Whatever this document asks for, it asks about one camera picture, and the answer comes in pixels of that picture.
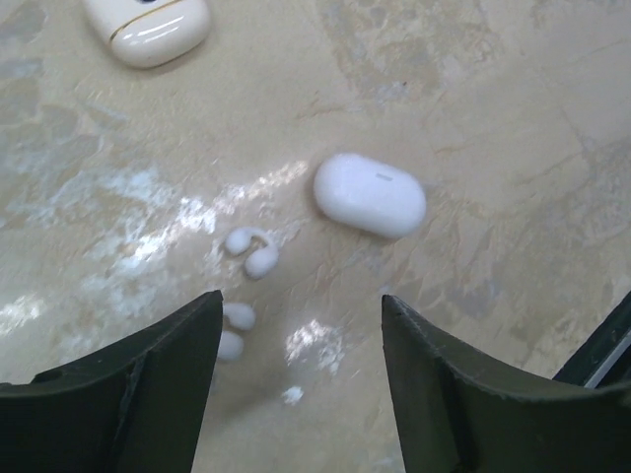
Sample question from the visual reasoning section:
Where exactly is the white earbud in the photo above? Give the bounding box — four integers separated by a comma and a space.
224, 227, 279, 280
218, 303, 256, 362

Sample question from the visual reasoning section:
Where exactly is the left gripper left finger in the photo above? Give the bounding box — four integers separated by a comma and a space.
1, 291, 223, 472

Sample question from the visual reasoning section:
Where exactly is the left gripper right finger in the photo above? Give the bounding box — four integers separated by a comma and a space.
382, 296, 630, 472

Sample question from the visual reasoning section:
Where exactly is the white charging case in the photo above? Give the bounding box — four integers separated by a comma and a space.
314, 153, 427, 239

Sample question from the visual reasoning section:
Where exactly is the beige earbud charging case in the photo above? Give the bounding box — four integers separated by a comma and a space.
83, 0, 211, 69

